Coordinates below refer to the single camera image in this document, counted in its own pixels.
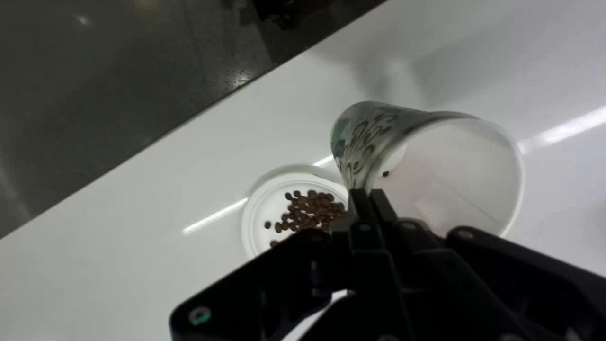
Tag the white paper cup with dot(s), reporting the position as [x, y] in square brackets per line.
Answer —
[457, 177]

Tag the pile of coffee beans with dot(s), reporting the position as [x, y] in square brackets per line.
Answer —
[310, 211]

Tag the white bowl with dark food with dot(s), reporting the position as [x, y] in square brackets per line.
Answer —
[266, 209]

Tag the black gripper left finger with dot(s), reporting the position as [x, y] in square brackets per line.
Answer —
[296, 285]

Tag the printed paper cup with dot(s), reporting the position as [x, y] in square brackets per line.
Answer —
[370, 139]

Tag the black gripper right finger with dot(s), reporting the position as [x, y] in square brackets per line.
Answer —
[505, 297]

